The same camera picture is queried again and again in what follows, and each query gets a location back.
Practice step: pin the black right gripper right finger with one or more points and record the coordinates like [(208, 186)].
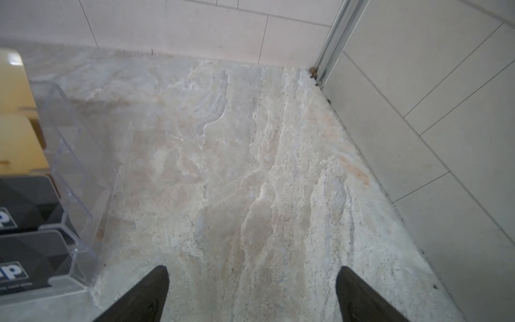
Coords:
[(359, 302)]

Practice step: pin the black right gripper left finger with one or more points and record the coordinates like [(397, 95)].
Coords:
[(143, 302)]

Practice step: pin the black VIP card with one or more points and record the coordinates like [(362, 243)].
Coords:
[(28, 203), (29, 260)]

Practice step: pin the clear acrylic card display stand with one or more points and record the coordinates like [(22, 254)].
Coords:
[(85, 181)]

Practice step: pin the gold VIP card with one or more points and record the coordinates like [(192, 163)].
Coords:
[(16, 93), (21, 152)]

